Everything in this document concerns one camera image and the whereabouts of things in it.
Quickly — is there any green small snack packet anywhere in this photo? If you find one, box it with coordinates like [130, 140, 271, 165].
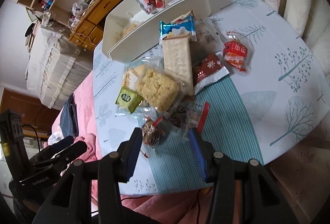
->
[115, 86, 143, 113]

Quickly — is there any walnut date candy packet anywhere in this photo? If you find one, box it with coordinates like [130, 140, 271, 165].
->
[140, 116, 165, 159]

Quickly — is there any dark seaweed snack packet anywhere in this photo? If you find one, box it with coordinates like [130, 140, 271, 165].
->
[164, 101, 210, 140]

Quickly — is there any yellow rice crisp block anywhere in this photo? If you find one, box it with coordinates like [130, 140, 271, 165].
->
[134, 64, 187, 116]

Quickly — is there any maroon snowflake packet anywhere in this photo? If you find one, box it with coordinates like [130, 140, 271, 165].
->
[192, 53, 229, 95]

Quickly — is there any beige wafer cracker pack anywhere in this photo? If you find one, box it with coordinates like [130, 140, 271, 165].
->
[162, 34, 194, 95]

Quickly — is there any small red candy packet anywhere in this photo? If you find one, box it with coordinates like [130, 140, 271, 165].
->
[223, 31, 254, 76]

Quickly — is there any red apple snack packet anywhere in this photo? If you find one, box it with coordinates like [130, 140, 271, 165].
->
[135, 0, 167, 14]

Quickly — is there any blue white snack packet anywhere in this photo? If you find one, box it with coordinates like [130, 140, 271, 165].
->
[159, 16, 197, 44]

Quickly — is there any large bread packet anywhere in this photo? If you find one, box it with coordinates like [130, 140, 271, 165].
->
[115, 56, 163, 118]

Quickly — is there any small yellow crisp packet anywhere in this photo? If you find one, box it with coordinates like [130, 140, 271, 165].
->
[116, 21, 141, 41]

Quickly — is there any clear packet red label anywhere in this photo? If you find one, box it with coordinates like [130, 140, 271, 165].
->
[170, 11, 222, 62]

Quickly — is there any pink crumpled towel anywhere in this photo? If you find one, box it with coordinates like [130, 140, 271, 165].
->
[73, 133, 100, 163]

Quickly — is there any navy blue folded cloth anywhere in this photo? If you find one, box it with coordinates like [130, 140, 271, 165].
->
[60, 93, 79, 137]

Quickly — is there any pink bed quilt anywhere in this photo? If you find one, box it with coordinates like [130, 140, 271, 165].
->
[51, 71, 241, 224]

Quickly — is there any white lace covered cabinet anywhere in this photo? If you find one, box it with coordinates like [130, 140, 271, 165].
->
[26, 26, 93, 110]

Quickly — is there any patterned tablecloth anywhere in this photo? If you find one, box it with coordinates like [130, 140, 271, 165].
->
[93, 0, 329, 196]

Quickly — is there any wooden desk with drawers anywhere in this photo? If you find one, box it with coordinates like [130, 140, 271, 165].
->
[69, 0, 123, 51]

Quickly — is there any white plastic storage bin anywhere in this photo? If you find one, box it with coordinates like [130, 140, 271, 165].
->
[102, 0, 211, 63]

